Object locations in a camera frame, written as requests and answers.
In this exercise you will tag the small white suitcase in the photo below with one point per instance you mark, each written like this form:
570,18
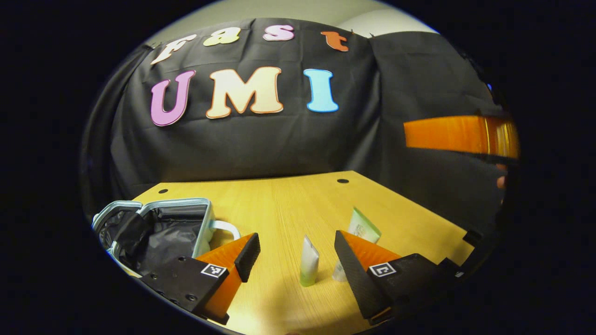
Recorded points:
158,232

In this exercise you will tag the large green-ended white tube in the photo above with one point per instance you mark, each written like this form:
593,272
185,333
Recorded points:
363,225

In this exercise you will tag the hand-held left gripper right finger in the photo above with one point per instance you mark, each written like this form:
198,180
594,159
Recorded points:
354,274

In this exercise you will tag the small white green-capped tube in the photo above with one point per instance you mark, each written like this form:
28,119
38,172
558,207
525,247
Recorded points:
308,260

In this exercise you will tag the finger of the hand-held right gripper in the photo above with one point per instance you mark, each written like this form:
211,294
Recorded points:
456,135

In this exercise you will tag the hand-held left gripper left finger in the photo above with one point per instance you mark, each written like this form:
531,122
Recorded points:
249,256

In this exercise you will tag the black backdrop cloth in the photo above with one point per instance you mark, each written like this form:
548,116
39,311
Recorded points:
279,139

